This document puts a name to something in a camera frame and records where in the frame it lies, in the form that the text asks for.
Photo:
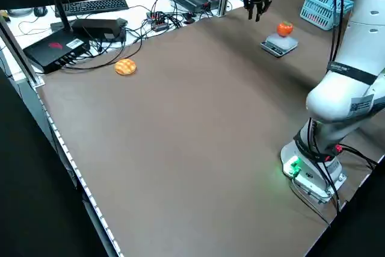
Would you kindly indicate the grey hub with red plugs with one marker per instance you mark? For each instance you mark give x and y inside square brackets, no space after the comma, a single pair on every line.
[158,22]

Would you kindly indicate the grey digital kitchen scale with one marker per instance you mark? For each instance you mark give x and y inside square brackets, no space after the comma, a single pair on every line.
[275,47]

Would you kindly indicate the black box with red logo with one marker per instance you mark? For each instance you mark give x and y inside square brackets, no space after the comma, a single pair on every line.
[51,49]

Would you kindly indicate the black keyboard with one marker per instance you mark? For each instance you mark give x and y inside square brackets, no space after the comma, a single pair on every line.
[90,5]

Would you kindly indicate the black plug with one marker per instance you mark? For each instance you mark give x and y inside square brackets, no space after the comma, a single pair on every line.
[189,17]

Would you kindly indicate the round yellow bread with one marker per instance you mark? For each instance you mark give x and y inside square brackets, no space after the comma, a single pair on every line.
[125,67]

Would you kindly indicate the grey round base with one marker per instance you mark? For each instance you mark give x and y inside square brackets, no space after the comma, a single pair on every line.
[19,12]

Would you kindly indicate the small black round device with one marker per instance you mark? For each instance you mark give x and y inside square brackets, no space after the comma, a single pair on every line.
[40,11]

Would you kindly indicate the black monitor stand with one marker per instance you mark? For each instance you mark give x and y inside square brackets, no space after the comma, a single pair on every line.
[61,13]

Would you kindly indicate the orange-red tomato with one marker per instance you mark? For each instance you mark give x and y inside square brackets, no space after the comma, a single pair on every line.
[285,29]

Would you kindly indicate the light blue plastic basket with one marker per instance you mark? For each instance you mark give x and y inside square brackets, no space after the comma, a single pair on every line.
[316,13]

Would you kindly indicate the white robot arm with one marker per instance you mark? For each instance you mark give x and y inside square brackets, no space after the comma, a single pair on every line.
[334,100]

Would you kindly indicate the large black power adapter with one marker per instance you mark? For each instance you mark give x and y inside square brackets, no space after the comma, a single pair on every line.
[96,26]

